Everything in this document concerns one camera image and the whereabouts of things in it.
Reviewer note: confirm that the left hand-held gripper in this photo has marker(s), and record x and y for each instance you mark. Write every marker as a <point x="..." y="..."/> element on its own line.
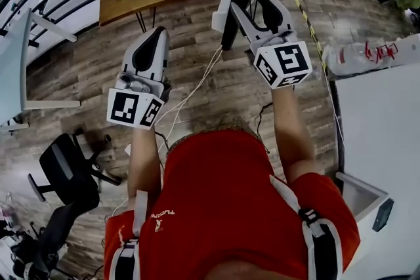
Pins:
<point x="123" y="108"/>

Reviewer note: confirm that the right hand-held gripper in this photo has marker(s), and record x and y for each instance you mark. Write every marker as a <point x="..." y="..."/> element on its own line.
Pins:
<point x="288" y="59"/>

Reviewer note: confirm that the person's right forearm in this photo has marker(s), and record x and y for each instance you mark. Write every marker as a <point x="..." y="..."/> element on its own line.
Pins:
<point x="290" y="134"/>

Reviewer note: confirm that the person's left forearm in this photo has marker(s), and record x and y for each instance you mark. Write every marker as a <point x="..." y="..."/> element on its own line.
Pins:
<point x="142" y="157"/>

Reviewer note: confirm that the open white box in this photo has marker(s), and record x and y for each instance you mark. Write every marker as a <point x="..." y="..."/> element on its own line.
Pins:
<point x="359" y="196"/>

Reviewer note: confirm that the yellow black striped tape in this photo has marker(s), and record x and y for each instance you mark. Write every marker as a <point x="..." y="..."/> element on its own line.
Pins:
<point x="310" y="26"/>

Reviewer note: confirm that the grey white desk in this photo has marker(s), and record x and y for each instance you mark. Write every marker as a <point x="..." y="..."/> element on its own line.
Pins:
<point x="13" y="69"/>

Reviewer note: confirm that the black office chair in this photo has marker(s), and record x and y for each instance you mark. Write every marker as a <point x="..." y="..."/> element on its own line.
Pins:
<point x="65" y="170"/>

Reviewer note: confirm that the person's red shirt torso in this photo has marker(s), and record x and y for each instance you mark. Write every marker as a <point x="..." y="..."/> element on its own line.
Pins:
<point x="223" y="200"/>

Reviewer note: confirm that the black equipment clutter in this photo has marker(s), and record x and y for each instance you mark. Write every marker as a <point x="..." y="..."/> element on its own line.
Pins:
<point x="26" y="249"/>

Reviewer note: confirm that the small black device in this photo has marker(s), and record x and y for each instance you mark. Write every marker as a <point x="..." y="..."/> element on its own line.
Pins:
<point x="383" y="214"/>

